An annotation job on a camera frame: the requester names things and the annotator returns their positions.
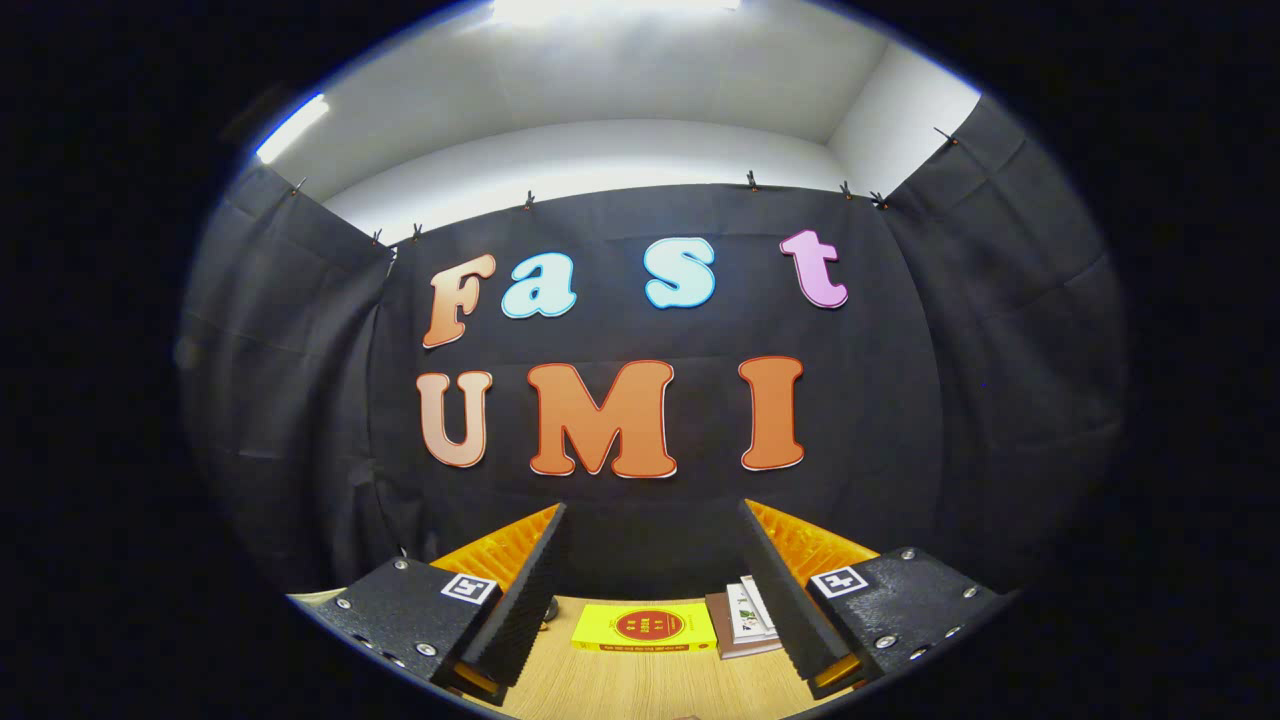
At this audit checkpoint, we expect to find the row of black cloth clips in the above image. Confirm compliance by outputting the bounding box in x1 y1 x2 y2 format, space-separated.
290 127 956 244

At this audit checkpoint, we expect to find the yellow book with red circle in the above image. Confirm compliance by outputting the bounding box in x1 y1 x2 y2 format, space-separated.
570 602 719 654

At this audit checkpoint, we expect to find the brown book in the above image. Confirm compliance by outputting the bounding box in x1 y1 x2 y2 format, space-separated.
705 590 786 661

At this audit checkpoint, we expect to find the ceiling light panel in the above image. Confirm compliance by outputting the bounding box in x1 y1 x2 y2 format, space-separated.
490 0 741 28
255 92 331 166

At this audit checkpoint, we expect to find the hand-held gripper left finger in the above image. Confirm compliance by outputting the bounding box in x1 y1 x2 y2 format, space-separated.
315 503 571 706

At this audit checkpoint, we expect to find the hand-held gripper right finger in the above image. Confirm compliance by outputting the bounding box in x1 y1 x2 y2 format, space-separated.
737 499 1011 701

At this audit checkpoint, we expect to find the black backdrop cloth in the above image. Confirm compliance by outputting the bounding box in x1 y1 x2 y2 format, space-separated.
178 95 1126 611

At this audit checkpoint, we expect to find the white illustrated book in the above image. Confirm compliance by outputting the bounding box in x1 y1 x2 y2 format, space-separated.
742 575 781 636
725 583 766 644

